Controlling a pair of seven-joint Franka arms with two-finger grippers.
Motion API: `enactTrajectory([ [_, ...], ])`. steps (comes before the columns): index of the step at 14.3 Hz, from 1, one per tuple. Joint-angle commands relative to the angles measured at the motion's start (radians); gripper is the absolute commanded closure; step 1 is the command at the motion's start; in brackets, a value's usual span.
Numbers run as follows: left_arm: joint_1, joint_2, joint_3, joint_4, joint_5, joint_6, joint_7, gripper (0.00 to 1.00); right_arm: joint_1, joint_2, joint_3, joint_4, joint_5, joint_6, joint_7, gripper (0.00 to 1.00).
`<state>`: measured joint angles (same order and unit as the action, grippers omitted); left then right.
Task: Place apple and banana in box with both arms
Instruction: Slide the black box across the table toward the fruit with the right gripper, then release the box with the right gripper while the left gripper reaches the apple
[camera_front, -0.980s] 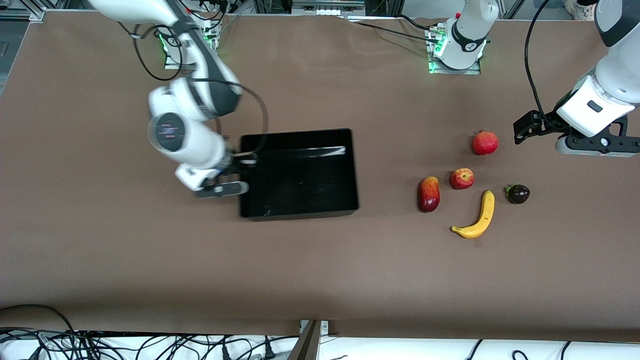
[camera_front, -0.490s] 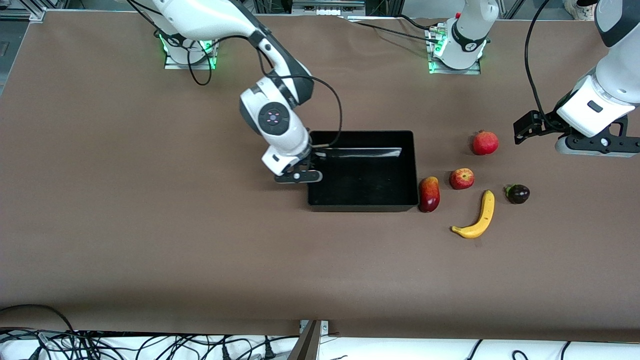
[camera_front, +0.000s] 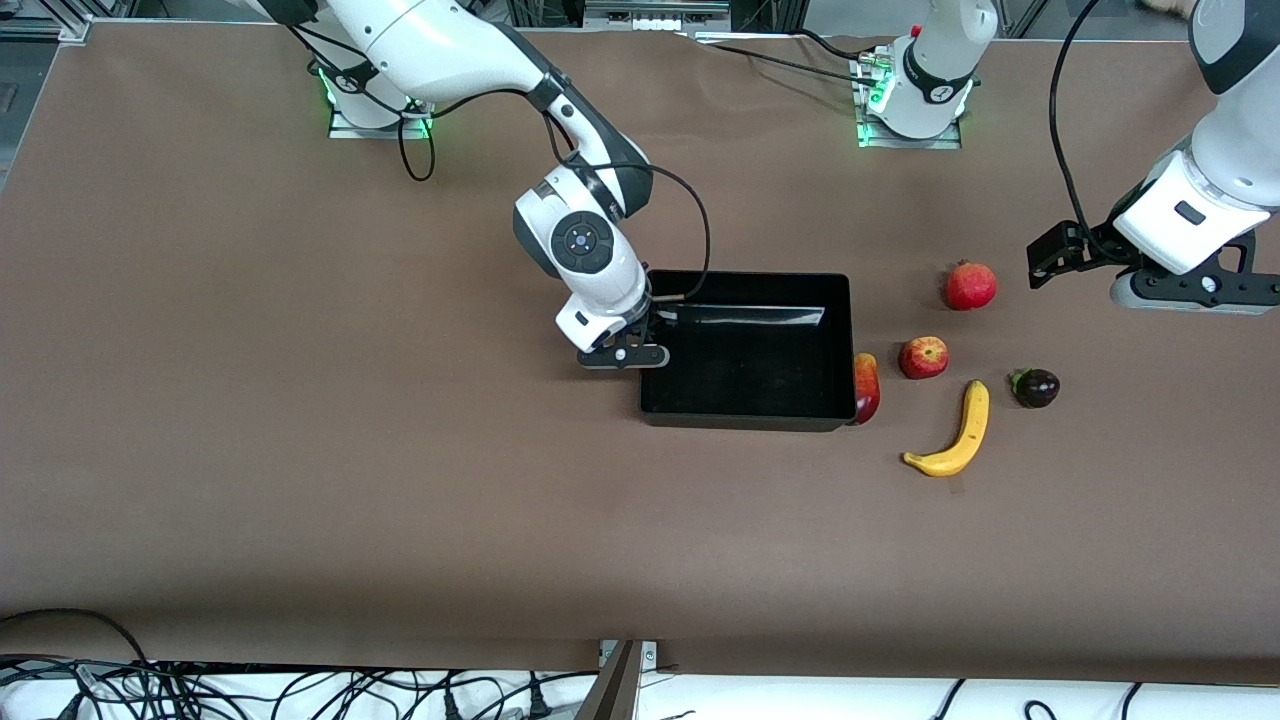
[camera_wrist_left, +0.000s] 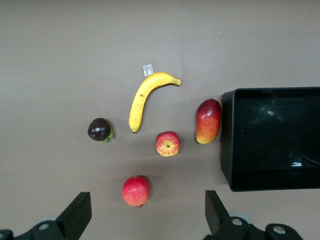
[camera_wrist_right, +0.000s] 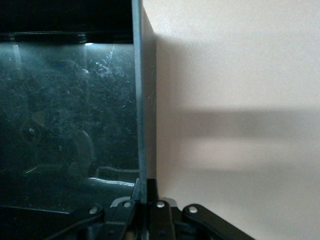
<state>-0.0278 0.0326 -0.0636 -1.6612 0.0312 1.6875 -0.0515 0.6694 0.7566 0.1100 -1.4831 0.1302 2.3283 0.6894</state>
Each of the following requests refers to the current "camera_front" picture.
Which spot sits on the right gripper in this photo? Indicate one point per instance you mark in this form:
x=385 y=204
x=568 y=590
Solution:
x=657 y=320

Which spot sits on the red yellow mango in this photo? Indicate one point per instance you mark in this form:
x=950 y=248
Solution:
x=867 y=390

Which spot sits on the red yellow apple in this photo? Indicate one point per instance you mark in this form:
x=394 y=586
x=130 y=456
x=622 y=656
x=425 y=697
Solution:
x=923 y=358

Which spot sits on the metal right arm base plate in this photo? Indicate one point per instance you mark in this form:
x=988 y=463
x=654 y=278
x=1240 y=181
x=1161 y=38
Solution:
x=345 y=125

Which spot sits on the black plastic box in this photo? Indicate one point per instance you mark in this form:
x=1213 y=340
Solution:
x=760 y=360

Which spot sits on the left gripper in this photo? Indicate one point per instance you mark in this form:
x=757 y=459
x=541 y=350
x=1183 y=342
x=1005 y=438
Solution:
x=1092 y=246

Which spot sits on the red pomegranate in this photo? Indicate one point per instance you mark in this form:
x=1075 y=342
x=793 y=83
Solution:
x=971 y=286

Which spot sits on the grey equipment box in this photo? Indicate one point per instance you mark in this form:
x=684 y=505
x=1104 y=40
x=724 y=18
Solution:
x=650 y=14

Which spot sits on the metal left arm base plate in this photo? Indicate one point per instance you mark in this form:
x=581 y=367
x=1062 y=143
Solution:
x=870 y=135

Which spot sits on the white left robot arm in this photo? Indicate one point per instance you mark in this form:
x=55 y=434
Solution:
x=940 y=60

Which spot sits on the aluminium frame rail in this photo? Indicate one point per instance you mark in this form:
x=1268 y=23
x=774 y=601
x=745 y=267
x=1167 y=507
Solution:
x=45 y=25

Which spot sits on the metal bracket beam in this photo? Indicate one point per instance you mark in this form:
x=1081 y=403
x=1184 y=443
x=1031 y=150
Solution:
x=618 y=690

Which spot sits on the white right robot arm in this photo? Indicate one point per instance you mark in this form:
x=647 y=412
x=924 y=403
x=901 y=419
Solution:
x=450 y=45

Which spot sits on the yellow banana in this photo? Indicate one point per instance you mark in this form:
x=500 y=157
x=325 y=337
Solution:
x=968 y=430

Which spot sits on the dark purple eggplant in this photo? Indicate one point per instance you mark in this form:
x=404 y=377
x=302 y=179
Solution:
x=1037 y=388

